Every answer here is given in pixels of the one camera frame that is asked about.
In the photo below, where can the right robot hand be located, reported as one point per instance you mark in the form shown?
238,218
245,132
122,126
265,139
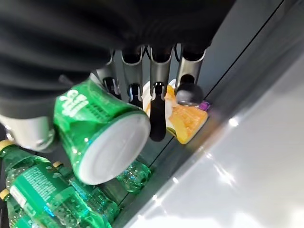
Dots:
71,35

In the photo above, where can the green soda can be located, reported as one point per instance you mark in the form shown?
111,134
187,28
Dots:
99,133

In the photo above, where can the yellow orange snack bag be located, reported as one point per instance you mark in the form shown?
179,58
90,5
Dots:
187,123

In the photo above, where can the purple snack packet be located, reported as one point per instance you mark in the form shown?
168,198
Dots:
205,106

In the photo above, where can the green plastic soda bottle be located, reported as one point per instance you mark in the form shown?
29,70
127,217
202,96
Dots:
12,213
133,177
40,190

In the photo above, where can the dark grey metal shelf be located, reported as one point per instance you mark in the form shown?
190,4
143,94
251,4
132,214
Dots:
228,71

